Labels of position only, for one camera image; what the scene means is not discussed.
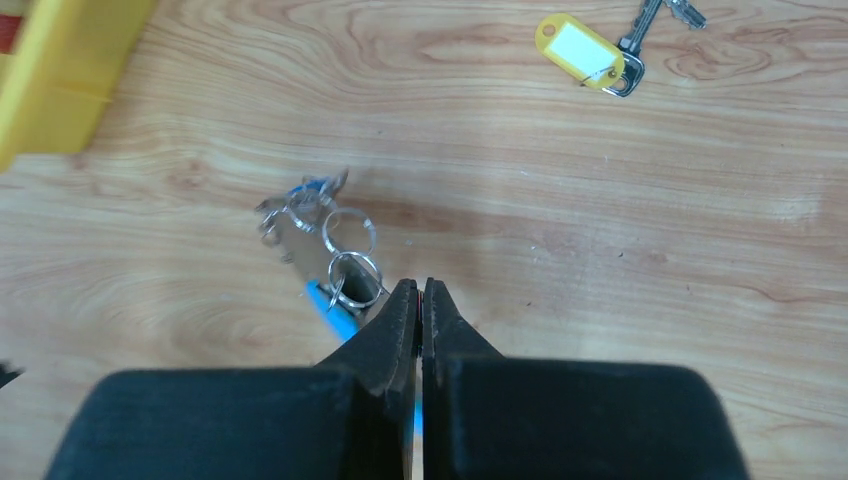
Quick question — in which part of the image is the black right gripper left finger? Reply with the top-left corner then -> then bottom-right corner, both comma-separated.
46,279 -> 419,479

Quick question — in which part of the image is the keyring bunch with blue tag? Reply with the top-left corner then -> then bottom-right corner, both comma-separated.
255,170 -> 424,435

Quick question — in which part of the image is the yellow plastic fruit tray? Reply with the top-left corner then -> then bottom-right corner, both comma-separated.
1,0 -> 156,170

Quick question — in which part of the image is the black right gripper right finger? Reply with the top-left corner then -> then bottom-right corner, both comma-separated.
421,279 -> 749,479

